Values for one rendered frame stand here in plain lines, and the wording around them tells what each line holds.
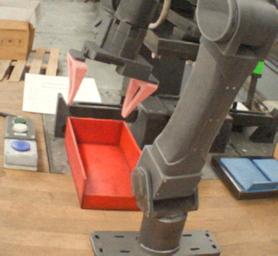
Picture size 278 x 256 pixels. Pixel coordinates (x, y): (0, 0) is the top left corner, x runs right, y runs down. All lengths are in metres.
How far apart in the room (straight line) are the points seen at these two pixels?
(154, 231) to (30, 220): 0.20
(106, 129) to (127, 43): 0.31
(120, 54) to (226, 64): 0.25
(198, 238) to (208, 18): 0.37
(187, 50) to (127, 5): 0.28
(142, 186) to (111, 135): 0.38
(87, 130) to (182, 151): 0.42
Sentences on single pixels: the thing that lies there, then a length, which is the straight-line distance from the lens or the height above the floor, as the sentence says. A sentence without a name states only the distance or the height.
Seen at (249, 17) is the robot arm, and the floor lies 1.27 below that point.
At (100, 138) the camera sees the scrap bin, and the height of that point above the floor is 0.92.
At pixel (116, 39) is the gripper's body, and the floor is 1.17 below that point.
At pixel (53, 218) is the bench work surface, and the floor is 0.90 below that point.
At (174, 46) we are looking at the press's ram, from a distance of 0.97.
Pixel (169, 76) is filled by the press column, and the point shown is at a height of 0.99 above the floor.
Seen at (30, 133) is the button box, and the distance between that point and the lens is 0.96.
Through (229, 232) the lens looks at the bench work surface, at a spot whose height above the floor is 0.90.
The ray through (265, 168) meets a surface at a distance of 1.02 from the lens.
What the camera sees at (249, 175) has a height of 0.92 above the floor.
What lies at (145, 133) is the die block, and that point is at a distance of 1.01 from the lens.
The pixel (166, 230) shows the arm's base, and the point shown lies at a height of 0.96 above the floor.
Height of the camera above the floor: 1.33
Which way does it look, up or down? 21 degrees down
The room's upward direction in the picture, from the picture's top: 10 degrees clockwise
